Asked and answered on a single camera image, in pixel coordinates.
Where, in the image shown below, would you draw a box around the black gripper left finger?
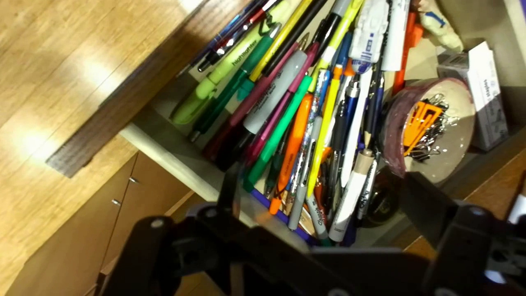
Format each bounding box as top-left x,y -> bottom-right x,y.
100,162 -> 309,296

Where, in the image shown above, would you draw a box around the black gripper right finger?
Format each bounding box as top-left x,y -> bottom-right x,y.
400,170 -> 526,296

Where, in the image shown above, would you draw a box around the brown wooden shelf cabinet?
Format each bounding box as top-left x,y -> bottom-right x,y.
0,144 -> 526,296

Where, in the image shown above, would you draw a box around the maroon pen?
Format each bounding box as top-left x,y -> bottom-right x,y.
202,42 -> 321,161

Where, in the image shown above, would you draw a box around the magenta pen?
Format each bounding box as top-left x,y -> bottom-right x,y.
242,63 -> 319,165

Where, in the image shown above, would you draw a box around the bright green pen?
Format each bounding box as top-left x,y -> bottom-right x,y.
243,72 -> 316,190

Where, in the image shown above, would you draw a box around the shallow brown drawer with pens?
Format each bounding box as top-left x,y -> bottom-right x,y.
46,0 -> 526,248

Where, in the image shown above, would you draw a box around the long white pen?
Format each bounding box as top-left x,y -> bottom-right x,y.
339,62 -> 375,188

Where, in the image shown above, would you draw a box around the navy pen silver bands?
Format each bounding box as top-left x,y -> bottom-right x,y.
331,75 -> 355,182

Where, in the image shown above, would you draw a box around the yellow pen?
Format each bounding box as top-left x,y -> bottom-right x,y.
304,63 -> 345,200

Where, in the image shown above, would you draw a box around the thin orange pen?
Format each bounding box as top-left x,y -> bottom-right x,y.
391,9 -> 426,95

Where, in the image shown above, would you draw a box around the dark blue pen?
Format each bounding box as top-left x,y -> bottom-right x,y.
196,0 -> 265,72

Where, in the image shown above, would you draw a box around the short white pen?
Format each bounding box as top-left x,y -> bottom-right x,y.
380,0 -> 413,73

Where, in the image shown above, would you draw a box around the red pen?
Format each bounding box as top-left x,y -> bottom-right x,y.
211,0 -> 281,62

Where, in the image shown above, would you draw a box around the slim black pen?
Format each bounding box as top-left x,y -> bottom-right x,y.
261,0 -> 334,80

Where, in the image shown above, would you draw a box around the cream bowl maroon rim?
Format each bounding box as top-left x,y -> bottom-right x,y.
380,75 -> 477,185

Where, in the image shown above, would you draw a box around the metal binder clip pile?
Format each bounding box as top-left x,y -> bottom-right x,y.
409,91 -> 457,164

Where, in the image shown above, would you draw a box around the purple organizer tray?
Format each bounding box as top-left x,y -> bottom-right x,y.
252,187 -> 322,246

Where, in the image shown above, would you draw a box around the white marker tan cap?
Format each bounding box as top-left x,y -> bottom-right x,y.
327,151 -> 381,243

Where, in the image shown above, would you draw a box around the orange plastic clip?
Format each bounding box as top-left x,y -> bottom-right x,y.
403,98 -> 444,157

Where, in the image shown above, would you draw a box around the grey and white small box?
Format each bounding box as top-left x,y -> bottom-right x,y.
437,39 -> 511,152

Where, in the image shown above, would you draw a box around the grey marker green cap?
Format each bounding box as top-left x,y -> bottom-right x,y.
303,190 -> 334,246

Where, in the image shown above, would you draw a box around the dark green marker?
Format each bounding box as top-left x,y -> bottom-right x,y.
189,22 -> 283,139

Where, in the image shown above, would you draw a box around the lime green highlighter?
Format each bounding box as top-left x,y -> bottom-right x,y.
169,21 -> 276,126

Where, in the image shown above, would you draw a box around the grey Sharpie marker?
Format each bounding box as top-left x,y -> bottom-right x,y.
242,47 -> 309,136

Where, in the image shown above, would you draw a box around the cream eraser blue mark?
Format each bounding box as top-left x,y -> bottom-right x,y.
416,0 -> 465,54

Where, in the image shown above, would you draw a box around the yellow pencil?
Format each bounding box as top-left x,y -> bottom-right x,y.
248,0 -> 317,82

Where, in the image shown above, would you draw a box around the white marker blue print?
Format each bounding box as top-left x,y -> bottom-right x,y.
347,0 -> 391,65

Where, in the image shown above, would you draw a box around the yellow-green highlighter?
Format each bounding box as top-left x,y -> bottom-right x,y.
317,0 -> 367,70

